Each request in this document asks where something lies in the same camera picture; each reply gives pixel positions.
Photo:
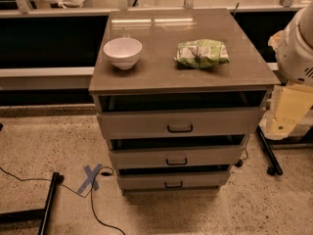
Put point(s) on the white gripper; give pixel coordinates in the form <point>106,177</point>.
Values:
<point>295,60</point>

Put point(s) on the grey drawer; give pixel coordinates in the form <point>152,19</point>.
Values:
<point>172,181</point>
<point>151,158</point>
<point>156,124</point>

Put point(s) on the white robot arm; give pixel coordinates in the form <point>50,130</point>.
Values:
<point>294,54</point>

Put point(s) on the grey drawer cabinet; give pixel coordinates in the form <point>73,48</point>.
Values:
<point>158,83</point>

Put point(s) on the black stand leg right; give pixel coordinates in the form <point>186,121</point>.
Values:
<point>274,168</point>

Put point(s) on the black stand leg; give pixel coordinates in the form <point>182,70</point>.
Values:
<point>274,168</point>
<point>43,215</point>

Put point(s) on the green snack bag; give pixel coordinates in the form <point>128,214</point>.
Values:
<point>202,54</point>

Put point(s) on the white bowl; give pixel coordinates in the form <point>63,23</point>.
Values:
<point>123,52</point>

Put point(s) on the blue tape cross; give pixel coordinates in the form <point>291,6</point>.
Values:
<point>90,178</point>

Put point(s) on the black stand leg left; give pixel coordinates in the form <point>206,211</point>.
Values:
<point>43,215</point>

